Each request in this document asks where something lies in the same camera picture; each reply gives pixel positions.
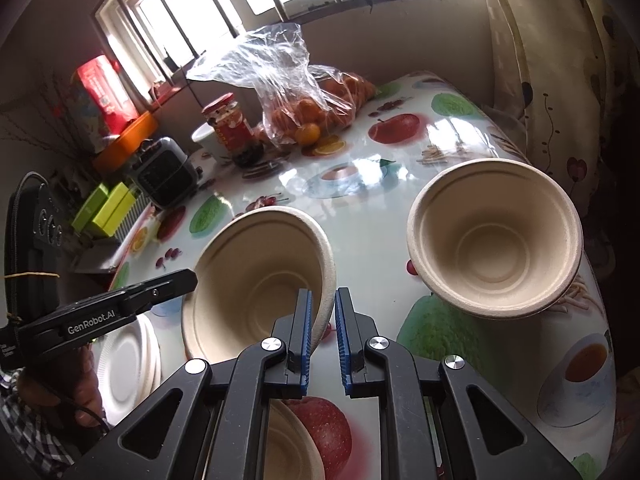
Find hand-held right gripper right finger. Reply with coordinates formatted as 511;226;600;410
334;287;583;480

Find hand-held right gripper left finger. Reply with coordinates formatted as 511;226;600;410
70;288;314;480

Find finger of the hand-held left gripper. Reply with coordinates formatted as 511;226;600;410
107;268;198;318

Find wide beige paper bowl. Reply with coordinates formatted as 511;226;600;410
181;206;337;366

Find large beige paper bowl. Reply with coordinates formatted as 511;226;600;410
265;397;326;480

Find small beige paper bowl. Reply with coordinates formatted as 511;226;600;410
406;158;585;320

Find person's left forearm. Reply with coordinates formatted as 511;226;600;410
0;367;76;478

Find person's left hand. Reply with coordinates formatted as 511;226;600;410
17;345;108;431

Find chevron striped tray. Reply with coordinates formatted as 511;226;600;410
114;192;153;256

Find long green box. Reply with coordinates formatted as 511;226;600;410
71;182;111;233

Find yellow-green box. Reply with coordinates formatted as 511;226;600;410
87;181;138;237

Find food printed tablecloth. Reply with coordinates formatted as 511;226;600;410
107;71;618;480

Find grey mini fan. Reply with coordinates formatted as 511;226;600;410
125;137;201;209

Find dried branches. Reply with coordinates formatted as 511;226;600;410
0;75;86;161

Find orange plastic box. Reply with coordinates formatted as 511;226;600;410
92;110;161;171

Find white printed paper cup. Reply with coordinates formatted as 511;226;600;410
191;121;233;162

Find jar with red label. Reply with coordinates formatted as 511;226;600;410
201;92;266;168

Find red printed gift bag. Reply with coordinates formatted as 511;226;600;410
62;55;141;153

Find pile of oranges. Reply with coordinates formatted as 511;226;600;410
252;72;378;148

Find clear plastic bag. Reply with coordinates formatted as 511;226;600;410
186;22;376;148

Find cream patterned curtain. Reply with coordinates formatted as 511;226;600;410
482;0;621;241

